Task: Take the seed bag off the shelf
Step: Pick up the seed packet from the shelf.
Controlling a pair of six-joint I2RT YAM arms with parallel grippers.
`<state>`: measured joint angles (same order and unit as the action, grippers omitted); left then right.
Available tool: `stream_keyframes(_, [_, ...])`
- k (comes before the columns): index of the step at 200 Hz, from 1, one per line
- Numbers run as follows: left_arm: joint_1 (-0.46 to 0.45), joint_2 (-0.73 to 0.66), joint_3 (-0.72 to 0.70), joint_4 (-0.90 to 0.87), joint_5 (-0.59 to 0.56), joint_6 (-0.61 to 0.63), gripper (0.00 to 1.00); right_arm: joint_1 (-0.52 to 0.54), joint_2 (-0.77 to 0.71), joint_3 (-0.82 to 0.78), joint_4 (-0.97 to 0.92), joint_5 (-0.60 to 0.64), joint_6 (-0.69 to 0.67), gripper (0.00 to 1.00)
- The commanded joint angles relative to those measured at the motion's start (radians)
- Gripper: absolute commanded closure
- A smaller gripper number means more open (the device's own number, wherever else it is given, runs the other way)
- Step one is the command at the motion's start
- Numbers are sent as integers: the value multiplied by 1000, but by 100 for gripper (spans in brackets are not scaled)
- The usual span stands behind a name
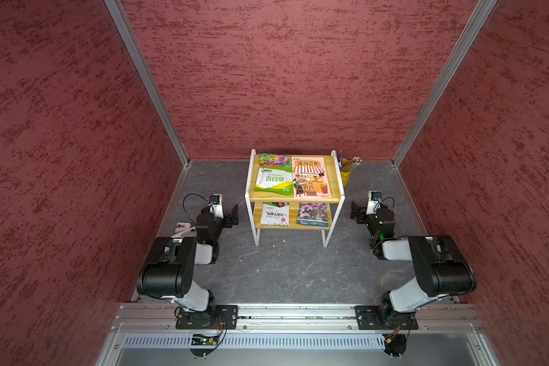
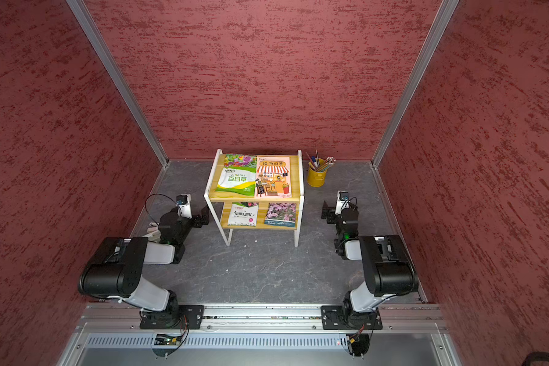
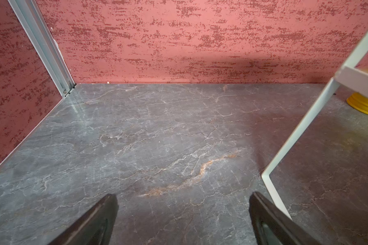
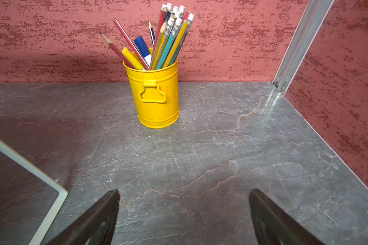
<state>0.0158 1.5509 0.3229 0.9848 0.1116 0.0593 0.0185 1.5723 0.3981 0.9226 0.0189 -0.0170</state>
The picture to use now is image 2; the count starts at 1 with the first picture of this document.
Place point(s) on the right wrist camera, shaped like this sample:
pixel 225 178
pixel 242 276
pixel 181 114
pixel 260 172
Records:
pixel 342 201

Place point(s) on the yellow metal pencil cup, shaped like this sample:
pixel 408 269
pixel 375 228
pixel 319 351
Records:
pixel 315 178

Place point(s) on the orange shop picture book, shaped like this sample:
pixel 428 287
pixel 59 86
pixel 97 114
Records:
pixel 273 177

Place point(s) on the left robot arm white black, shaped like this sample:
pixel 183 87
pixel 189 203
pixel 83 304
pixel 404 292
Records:
pixel 115 271

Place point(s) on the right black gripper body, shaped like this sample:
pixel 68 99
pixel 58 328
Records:
pixel 332 216

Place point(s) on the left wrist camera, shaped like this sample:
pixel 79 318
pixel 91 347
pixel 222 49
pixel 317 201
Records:
pixel 183 203

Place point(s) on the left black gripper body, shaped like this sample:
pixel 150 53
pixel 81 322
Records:
pixel 197 222

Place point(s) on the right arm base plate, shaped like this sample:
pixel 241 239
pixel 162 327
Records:
pixel 334 316

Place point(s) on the green white seed bag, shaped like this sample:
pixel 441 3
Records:
pixel 238 175

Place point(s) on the white stapler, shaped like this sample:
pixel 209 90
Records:
pixel 151 231

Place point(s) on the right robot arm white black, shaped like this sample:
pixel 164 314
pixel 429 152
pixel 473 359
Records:
pixel 388 271

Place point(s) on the aluminium rail frame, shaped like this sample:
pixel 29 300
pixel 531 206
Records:
pixel 262 334

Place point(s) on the pink flower seed bag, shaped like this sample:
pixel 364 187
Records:
pixel 281 214

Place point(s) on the white sunflower seed bag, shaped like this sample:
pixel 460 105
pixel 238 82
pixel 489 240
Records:
pixel 243 214

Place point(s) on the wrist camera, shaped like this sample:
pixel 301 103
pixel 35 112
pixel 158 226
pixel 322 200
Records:
pixel 183 203
pixel 342 201

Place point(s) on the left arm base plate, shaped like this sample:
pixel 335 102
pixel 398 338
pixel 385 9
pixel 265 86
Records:
pixel 190 316

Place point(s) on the coloured pencils bunch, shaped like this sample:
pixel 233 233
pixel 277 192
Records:
pixel 318 164

